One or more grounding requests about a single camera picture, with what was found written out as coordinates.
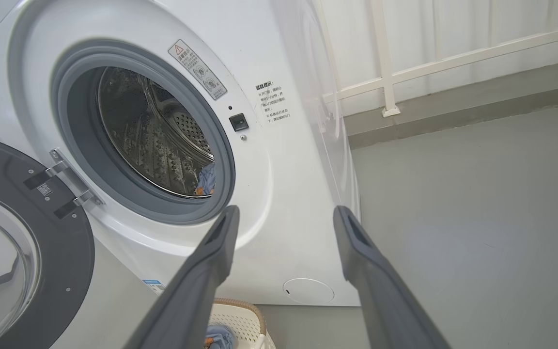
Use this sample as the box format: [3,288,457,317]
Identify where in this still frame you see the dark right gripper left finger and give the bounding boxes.
[124,205,241,349]

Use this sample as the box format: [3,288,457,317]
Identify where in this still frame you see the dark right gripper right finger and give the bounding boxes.
[333,206,451,349]

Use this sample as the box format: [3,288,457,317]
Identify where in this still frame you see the blue bear print garment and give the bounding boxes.
[205,325,235,349]
[194,162,217,197]

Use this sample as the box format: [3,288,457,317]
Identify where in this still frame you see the black round glass washer door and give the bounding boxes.
[0,132,95,349]

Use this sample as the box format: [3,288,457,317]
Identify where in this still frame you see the white perforated laundry basket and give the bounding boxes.
[206,297,277,349]

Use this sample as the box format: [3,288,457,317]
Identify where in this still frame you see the white front-load washing machine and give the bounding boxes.
[0,0,362,349]

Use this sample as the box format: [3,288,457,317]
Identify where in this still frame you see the metal door hinge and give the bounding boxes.
[23,149,104,220]

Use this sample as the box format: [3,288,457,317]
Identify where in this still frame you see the round white filter cover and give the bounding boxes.
[283,278,335,305]

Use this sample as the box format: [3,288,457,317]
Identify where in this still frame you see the white railing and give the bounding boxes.
[318,0,558,118]

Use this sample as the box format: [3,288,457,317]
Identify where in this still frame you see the grey warning sticker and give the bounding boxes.
[168,39,228,101]

